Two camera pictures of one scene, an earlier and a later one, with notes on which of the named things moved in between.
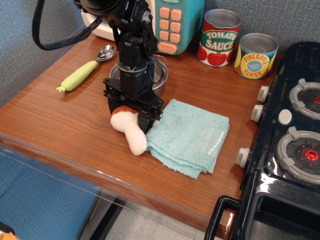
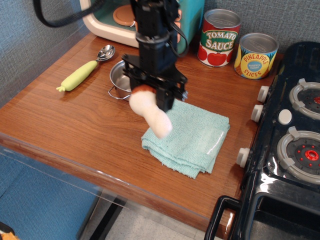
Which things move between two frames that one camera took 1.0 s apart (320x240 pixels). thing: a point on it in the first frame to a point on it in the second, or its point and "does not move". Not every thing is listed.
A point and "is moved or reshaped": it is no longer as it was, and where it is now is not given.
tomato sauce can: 221,27 does not move
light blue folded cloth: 187,139 does not move
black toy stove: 280,199 does not move
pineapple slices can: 256,55 does not move
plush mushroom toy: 124,118 is moved or reshaped
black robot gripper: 134,88 to 156,65
